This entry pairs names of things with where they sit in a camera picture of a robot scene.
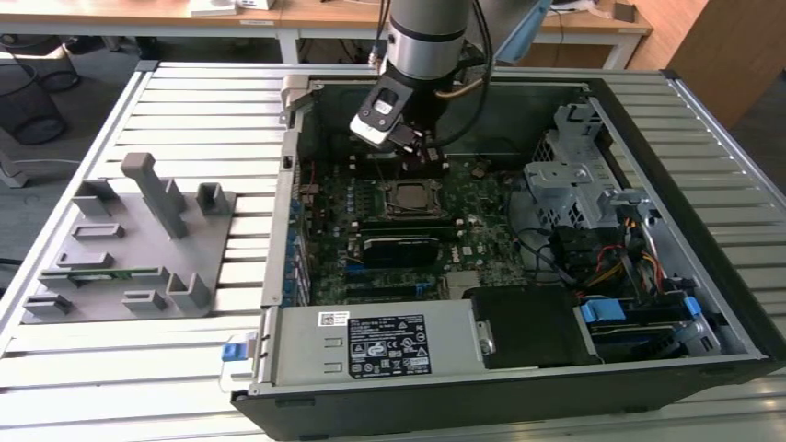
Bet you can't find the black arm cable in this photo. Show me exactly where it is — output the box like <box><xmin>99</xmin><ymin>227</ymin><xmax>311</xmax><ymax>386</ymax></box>
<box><xmin>429</xmin><ymin>0</ymin><xmax>497</xmax><ymax>149</ymax></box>

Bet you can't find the black graphics card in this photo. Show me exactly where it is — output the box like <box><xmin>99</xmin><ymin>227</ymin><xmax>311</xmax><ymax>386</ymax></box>
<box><xmin>361</xmin><ymin>235</ymin><xmax>442</xmax><ymax>268</ymax></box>

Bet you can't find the wooden cabinet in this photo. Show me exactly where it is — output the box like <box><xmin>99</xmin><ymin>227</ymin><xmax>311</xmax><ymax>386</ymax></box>
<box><xmin>666</xmin><ymin>0</ymin><xmax>786</xmax><ymax>130</ymax></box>

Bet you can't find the dark round bin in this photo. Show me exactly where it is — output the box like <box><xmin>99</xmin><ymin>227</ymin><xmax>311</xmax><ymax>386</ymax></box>
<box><xmin>0</xmin><ymin>34</ymin><xmax>82</xmax><ymax>93</ymax></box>

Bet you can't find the black expansion slot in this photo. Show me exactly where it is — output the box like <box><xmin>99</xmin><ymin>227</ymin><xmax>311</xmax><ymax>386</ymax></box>
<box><xmin>343</xmin><ymin>285</ymin><xmax>425</xmax><ymax>298</ymax></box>

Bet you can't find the black RAM stick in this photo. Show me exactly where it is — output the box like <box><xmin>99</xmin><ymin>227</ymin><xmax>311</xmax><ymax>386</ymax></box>
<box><xmin>359</xmin><ymin>219</ymin><xmax>461</xmax><ymax>239</ymax></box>

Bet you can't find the black disk drive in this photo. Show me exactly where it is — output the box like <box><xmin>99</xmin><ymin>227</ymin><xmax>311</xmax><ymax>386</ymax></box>
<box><xmin>589</xmin><ymin>321</ymin><xmax>686</xmax><ymax>363</ymax></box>

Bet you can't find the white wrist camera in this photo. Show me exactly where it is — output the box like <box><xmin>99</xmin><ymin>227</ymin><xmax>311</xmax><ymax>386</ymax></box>
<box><xmin>347</xmin><ymin>85</ymin><xmax>411</xmax><ymax>147</ymax></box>

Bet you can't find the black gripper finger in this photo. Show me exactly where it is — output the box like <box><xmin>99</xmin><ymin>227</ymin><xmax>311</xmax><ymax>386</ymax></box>
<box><xmin>393</xmin><ymin>126</ymin><xmax>425</xmax><ymax>179</ymax></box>
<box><xmin>423</xmin><ymin>131</ymin><xmax>447</xmax><ymax>179</ymax></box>

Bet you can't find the silver power supply unit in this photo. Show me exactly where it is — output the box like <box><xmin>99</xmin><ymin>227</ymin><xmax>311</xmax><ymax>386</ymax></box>
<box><xmin>251</xmin><ymin>301</ymin><xmax>493</xmax><ymax>388</ymax></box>

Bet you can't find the grey stand foot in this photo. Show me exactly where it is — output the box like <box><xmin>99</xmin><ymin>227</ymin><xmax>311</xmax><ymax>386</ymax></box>
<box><xmin>0</xmin><ymin>151</ymin><xmax>30</xmax><ymax>188</ymax></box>

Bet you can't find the green RAM stick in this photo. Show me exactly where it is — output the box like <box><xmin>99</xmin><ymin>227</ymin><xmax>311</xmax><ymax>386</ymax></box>
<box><xmin>67</xmin><ymin>268</ymin><xmax>155</xmax><ymax>281</ymax></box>

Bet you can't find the thin metal locking lever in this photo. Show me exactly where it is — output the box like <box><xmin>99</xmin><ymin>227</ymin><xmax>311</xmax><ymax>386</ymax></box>
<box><xmin>383</xmin><ymin>206</ymin><xmax>449</xmax><ymax>218</ymax></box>

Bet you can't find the CPU socket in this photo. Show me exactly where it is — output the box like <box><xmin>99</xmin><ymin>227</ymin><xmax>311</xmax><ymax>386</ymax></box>
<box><xmin>379</xmin><ymin>179</ymin><xmax>447</xmax><ymax>220</ymax></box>

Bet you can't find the blue disk carrier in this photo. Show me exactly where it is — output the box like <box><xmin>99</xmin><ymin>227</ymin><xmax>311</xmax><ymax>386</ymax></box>
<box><xmin>577</xmin><ymin>297</ymin><xmax>628</xmax><ymax>326</ymax></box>

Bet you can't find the silver drive cage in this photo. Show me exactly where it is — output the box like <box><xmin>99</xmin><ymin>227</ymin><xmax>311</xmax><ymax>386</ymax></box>
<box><xmin>522</xmin><ymin>103</ymin><xmax>622</xmax><ymax>231</ymax></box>

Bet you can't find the black RAM slot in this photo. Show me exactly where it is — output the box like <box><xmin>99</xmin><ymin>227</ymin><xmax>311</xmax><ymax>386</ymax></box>
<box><xmin>349</xmin><ymin>164</ymin><xmax>450</xmax><ymax>180</ymax></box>
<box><xmin>349</xmin><ymin>154</ymin><xmax>450</xmax><ymax>168</ymax></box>

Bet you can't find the black mesh wastebasket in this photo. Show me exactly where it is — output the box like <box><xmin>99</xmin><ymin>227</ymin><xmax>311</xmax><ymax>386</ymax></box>
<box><xmin>0</xmin><ymin>62</ymin><xmax>68</xmax><ymax>146</ymax></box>

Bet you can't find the grey parts rack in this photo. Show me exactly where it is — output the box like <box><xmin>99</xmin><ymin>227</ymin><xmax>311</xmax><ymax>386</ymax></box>
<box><xmin>20</xmin><ymin>151</ymin><xmax>239</xmax><ymax>325</ymax></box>

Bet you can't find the black plastic shroud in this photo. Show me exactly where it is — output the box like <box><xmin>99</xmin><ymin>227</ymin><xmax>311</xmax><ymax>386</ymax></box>
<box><xmin>470</xmin><ymin>285</ymin><xmax>604</xmax><ymax>370</ymax></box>

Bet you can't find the green motherboard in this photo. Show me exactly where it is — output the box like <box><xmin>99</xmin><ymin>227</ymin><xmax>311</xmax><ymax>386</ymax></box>
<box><xmin>294</xmin><ymin>156</ymin><xmax>542</xmax><ymax>308</ymax></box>

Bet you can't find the black PC case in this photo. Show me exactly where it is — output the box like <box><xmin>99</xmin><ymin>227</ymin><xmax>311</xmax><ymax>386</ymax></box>
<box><xmin>230</xmin><ymin>73</ymin><xmax>786</xmax><ymax>441</ymax></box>

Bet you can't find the blue case latch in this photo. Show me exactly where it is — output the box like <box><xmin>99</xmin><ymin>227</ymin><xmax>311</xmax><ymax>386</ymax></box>
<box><xmin>222</xmin><ymin>335</ymin><xmax>257</xmax><ymax>365</ymax></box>

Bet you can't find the yellow wire bundle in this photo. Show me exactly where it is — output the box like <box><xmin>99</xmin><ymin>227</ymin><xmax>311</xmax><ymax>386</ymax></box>
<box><xmin>582</xmin><ymin>248</ymin><xmax>665</xmax><ymax>286</ymax></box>

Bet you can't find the silver chipset heatsink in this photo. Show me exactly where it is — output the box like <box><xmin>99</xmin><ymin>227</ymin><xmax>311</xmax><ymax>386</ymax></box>
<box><xmin>446</xmin><ymin>270</ymin><xmax>482</xmax><ymax>296</ymax></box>

